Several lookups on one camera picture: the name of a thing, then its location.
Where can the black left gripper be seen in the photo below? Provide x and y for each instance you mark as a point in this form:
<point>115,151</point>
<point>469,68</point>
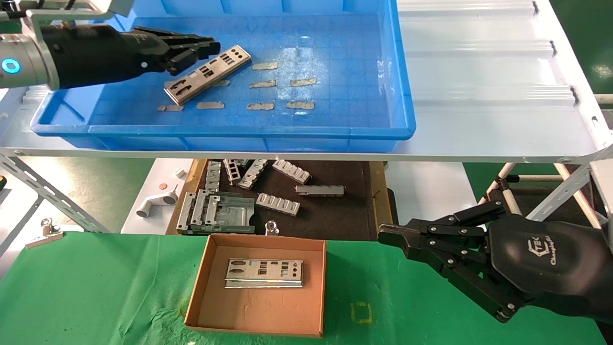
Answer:
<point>96,55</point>

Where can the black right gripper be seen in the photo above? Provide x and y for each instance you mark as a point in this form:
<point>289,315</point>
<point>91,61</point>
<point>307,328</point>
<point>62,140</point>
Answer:
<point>550,263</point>

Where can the silver metal shield plate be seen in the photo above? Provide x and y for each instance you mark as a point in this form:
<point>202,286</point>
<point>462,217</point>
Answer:
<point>203,86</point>
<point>292,282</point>
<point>222,64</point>

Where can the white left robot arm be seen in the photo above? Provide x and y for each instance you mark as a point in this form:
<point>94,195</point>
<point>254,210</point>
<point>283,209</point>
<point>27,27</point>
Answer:
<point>33,57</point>

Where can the wood framed black tray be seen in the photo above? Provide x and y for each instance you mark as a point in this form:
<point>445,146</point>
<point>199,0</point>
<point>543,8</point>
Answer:
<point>335,215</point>

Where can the blue plastic tray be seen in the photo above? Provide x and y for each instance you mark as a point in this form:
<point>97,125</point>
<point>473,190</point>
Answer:
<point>335,57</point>

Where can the brown cardboard box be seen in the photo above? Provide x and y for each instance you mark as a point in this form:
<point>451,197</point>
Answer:
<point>268,311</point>

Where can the grey tape strip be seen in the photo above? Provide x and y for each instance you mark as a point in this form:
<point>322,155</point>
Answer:
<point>170,108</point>
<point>260,106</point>
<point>300,105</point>
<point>302,82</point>
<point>265,65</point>
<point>263,84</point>
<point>222,83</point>
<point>210,105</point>
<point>168,84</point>

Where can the white pipe rack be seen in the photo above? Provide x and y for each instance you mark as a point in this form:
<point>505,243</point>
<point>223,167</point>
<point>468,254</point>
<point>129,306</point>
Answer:
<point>510,201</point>

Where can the white angle shelf brace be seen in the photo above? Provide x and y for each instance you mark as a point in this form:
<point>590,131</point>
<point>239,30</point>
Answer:
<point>546,203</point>

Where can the tan perforated strut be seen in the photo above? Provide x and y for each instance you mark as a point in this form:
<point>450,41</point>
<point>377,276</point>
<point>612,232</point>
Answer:
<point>584,203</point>

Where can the white pipe fitting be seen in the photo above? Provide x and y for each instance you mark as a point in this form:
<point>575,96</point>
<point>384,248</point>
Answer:
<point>165,199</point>

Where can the plain grey metal bar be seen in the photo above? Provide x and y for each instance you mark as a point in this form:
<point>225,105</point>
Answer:
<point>319,190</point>

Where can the white metal shelf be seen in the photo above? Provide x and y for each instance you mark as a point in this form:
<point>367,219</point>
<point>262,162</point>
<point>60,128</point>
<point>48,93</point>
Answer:
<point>479,96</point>

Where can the grey finned metal part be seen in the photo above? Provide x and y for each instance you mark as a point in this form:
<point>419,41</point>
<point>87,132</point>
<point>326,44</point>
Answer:
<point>291,171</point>
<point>278,203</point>

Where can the large grey metal plate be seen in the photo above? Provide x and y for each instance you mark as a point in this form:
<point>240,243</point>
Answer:
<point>234,215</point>

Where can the perforated steel shelf brace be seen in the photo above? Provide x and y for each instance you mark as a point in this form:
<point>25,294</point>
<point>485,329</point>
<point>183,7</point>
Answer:
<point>19,225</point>
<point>48,194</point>

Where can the white horizontal pipe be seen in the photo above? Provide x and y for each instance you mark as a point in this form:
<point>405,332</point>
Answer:
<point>604,98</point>

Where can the green table cloth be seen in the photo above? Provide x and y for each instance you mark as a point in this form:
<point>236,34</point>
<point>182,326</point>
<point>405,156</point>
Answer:
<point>96,287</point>

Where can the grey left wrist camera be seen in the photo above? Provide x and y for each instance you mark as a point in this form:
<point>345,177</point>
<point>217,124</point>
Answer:
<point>122,7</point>

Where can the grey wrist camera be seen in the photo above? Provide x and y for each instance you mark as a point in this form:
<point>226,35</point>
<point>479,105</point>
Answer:
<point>122,7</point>
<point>604,191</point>

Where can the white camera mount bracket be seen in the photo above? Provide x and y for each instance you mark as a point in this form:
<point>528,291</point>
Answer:
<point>72,14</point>

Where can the grey slotted metal bracket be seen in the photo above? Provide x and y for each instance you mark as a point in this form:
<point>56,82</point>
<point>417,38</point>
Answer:
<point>252,173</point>
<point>213,175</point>
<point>186,213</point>
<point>203,207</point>
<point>232,171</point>

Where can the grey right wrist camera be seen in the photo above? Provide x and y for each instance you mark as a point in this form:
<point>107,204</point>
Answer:
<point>604,191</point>

